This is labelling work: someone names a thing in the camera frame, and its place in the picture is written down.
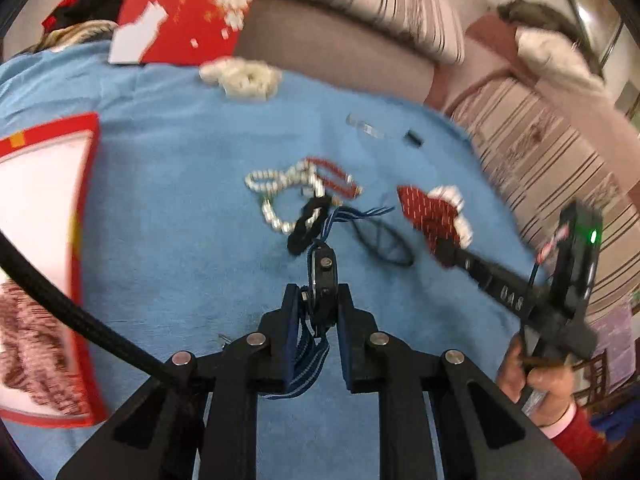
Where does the mauve bed headboard cushion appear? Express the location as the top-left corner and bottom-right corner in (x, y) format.
(234, 0), (448, 108)

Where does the black braided cable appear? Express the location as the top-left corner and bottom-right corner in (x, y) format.
(0, 228), (212, 396)

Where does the red white tray box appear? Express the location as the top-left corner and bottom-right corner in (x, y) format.
(1, 113), (106, 428)

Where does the beige patterned blanket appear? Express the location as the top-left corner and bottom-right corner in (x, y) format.
(23, 20), (118, 54)

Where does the red plaid scrunchie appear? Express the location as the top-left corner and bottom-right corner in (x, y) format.
(1, 278), (88, 416)

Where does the brown fur white garment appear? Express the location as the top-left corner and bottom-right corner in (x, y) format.
(497, 0), (605, 96)

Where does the right hand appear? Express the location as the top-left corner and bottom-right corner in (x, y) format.
(497, 335), (575, 427)

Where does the red polka dot scrunchie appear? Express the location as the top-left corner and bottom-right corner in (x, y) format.
(397, 185), (473, 254)

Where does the blue striped strap watch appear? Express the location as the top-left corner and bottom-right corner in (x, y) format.
(265, 206), (395, 400)

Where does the small black clip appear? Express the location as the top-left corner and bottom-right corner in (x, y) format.
(404, 130), (423, 148)

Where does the small white bead bracelet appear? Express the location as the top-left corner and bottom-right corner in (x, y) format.
(244, 159), (327, 194)

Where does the black red clothing pile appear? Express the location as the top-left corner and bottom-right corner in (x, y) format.
(42, 0), (124, 34)

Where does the black cord phone charm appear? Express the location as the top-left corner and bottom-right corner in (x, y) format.
(350, 218), (416, 268)

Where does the blue towel cloth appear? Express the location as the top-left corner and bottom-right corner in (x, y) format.
(0, 39), (551, 480)

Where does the red box lid with cat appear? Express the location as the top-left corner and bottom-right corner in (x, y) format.
(108, 0), (253, 66)

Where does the red bead bracelet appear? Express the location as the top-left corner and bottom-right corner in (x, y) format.
(305, 155), (364, 201)

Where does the silver hair clip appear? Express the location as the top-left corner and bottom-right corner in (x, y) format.
(345, 114), (386, 139)

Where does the cream white scrunchie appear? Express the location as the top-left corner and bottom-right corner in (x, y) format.
(198, 58), (282, 101)

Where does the large pearl bracelet green bead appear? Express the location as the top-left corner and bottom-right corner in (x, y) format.
(259, 174), (326, 235)

